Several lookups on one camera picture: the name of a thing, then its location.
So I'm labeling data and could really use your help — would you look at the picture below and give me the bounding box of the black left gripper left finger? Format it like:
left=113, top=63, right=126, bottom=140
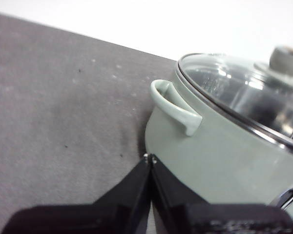
left=1, top=153, right=152, bottom=234

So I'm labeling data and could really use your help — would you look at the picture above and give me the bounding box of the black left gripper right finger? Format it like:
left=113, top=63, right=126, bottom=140
left=150, top=155, right=293, bottom=234

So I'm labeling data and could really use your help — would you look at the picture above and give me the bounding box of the glass lid with green knob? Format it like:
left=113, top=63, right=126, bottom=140
left=175, top=45, right=293, bottom=156

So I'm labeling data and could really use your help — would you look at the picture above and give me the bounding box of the pale green electric cooking pot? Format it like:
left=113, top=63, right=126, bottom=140
left=144, top=79, right=293, bottom=214

